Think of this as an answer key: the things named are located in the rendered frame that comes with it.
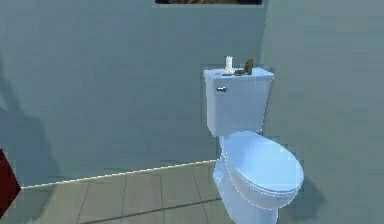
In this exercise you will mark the white toilet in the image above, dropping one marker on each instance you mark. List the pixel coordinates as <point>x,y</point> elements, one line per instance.
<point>240,110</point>

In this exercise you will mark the dark framed wall picture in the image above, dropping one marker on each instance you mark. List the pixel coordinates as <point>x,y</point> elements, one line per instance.
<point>208,1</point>

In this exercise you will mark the dark red cabinet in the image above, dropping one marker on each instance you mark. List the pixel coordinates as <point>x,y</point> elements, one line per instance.
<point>6,183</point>

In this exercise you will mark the brown small figurine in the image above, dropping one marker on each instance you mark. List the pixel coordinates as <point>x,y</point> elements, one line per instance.
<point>247,66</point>

